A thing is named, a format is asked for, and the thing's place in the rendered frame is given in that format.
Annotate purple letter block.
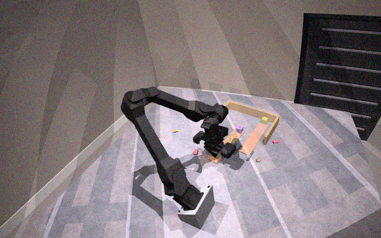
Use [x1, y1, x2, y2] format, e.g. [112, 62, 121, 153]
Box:
[236, 127, 243, 134]

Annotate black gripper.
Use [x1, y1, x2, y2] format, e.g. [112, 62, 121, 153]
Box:
[193, 130, 236, 158]

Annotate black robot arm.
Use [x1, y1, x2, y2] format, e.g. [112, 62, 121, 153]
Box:
[121, 87, 229, 211]

